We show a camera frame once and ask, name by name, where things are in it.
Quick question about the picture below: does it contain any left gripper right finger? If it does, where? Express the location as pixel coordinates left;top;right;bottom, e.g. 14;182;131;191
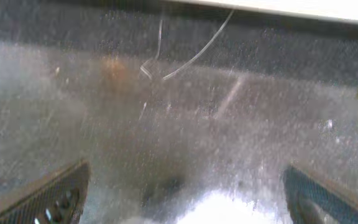
282;164;358;224

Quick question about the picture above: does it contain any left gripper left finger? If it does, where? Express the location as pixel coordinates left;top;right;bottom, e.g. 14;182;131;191
0;159;91;224

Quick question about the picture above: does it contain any white shelf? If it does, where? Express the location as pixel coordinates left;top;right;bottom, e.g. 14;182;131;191
166;0;358;28

